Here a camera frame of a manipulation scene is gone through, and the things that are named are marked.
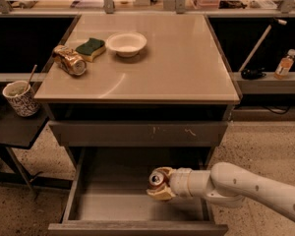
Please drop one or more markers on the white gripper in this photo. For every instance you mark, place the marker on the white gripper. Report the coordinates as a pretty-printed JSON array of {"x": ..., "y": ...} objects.
[{"x": 179, "y": 182}]

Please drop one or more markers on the red coke can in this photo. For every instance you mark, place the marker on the red coke can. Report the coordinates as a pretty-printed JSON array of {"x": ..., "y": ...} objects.
[{"x": 156, "y": 179}]

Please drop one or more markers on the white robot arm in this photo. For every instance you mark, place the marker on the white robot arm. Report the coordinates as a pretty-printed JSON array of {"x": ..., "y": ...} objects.
[{"x": 225, "y": 185}]

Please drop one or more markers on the open middle drawer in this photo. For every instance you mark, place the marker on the open middle drawer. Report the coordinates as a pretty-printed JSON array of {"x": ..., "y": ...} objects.
[{"x": 109, "y": 197}]

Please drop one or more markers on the black object on ledge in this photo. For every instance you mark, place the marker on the black object on ledge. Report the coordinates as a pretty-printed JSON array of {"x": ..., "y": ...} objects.
[{"x": 248, "y": 74}]

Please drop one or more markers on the white bowl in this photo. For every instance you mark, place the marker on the white bowl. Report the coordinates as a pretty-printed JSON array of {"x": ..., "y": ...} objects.
[{"x": 126, "y": 44}]

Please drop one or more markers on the green yellow sponge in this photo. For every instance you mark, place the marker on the green yellow sponge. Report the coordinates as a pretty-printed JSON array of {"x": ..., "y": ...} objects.
[{"x": 91, "y": 49}]

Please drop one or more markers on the orange drink bottle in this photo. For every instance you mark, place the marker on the orange drink bottle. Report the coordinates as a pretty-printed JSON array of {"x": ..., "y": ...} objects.
[{"x": 285, "y": 64}]

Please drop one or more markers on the dark side table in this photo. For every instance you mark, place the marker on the dark side table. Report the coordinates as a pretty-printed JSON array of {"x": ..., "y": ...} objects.
[{"x": 22, "y": 132}]

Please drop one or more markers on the patterned paper cup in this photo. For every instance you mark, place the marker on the patterned paper cup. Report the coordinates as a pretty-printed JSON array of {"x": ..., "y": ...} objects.
[{"x": 20, "y": 95}]

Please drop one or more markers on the wooden stir stick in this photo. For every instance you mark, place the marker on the wooden stir stick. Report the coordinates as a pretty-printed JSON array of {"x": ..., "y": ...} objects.
[{"x": 30, "y": 77}]

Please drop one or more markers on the white rod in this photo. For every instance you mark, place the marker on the white rod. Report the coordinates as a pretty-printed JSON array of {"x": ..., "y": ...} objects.
[{"x": 275, "y": 21}]

